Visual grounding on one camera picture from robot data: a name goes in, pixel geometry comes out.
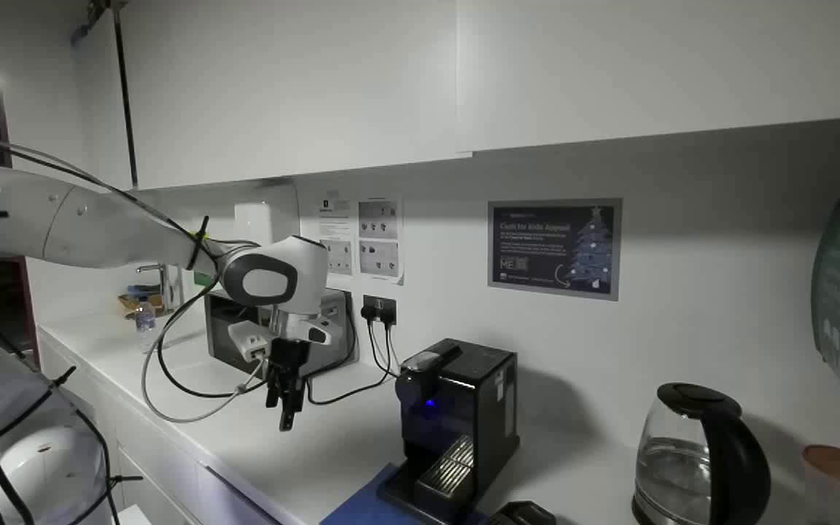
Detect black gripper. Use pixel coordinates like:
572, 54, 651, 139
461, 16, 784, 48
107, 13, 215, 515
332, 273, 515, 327
265, 339, 307, 432

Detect silver microwave oven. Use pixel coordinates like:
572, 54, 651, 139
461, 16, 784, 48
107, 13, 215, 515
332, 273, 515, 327
205, 288, 355, 376

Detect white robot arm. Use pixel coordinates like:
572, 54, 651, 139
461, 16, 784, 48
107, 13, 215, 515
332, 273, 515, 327
0, 165, 326, 432

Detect blue mat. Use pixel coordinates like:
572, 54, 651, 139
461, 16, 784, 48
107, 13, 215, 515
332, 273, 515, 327
320, 463, 486, 525

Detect black coffee machine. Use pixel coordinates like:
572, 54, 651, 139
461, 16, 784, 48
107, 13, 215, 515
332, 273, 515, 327
378, 339, 518, 525

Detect paper instruction sheets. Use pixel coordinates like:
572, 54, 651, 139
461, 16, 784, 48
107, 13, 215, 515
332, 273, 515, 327
314, 193, 402, 283

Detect white paper towel dispenser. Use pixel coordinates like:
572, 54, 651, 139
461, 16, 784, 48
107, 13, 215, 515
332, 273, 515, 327
232, 200, 273, 245

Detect white upper cabinets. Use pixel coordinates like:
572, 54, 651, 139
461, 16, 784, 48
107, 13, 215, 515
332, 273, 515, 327
76, 0, 840, 190

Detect glass electric kettle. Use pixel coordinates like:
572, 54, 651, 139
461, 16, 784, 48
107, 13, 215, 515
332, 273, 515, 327
634, 381, 769, 525

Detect black power cable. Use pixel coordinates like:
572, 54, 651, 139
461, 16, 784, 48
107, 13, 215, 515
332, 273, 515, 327
304, 318, 400, 407

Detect black wall socket plugs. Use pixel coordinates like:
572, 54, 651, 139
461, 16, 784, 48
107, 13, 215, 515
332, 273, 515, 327
361, 293, 396, 327

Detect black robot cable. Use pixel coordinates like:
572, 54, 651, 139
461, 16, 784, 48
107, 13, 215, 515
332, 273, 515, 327
0, 136, 270, 425

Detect dark framed wall notice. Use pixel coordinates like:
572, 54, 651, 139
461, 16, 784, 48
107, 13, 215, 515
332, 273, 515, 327
486, 199, 620, 301

